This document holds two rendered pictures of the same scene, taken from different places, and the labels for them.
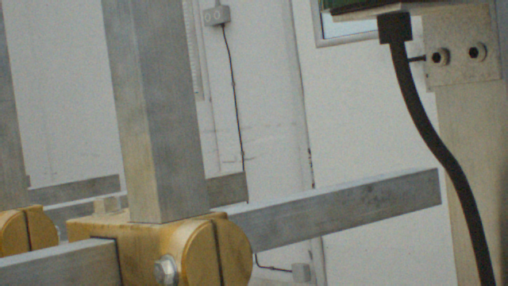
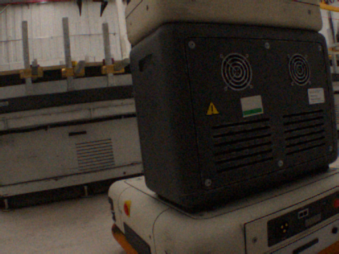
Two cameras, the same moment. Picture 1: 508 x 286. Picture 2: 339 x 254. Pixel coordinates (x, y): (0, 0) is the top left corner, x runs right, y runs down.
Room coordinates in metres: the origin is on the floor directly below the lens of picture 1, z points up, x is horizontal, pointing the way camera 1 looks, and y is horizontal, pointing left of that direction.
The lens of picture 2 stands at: (-0.27, -2.96, 0.50)
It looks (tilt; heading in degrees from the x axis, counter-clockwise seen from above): 3 degrees down; 104
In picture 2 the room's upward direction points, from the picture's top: 7 degrees counter-clockwise
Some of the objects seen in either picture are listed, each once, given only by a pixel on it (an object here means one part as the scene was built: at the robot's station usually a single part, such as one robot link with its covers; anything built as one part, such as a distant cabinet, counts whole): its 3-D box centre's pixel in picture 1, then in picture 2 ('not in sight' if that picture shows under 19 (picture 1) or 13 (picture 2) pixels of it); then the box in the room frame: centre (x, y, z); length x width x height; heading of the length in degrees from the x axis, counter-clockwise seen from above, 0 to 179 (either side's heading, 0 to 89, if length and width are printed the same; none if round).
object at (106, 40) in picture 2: not in sight; (108, 59); (-1.01, -1.16, 0.88); 0.04 x 0.04 x 0.48; 37
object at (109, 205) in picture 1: (107, 205); not in sight; (0.64, 0.10, 0.98); 0.02 x 0.02 x 0.01
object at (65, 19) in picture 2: not in sight; (67, 53); (-1.21, -1.31, 0.93); 0.04 x 0.04 x 0.48; 37
